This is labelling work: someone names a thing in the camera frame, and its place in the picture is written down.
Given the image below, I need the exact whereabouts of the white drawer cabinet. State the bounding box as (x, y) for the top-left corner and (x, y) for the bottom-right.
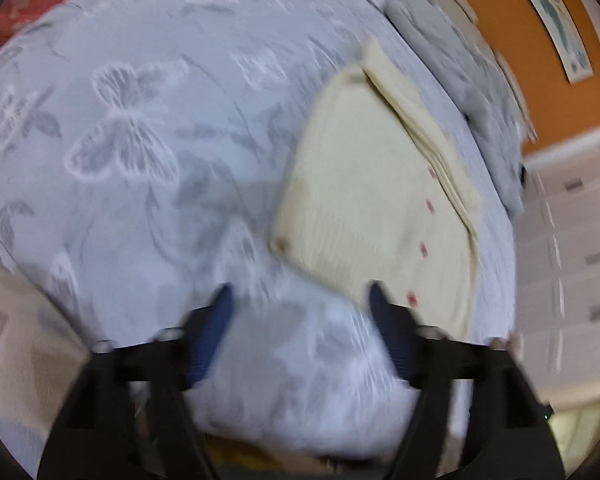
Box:
(510, 132), (600, 401)

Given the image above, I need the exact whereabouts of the butterfly print bedspread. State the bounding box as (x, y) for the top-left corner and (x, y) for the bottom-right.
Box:
(0, 0), (520, 461)

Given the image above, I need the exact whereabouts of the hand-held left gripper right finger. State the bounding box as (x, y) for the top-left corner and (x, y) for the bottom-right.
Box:
(369, 281), (566, 480)

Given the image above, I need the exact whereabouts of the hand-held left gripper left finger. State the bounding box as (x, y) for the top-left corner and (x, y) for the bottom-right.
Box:
(37, 283), (236, 480)

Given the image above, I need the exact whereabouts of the wall poster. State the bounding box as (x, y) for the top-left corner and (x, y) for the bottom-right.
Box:
(500, 0), (593, 85)

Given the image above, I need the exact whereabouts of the grey folded garment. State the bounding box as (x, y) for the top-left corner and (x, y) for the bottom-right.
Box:
(382, 0), (528, 217)

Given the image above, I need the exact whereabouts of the beige patterned cloth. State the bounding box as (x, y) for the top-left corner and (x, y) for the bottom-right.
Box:
(0, 275), (93, 466)

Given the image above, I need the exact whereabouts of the cream baby garment with buttons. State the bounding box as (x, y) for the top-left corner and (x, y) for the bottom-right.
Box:
(269, 36), (482, 343)

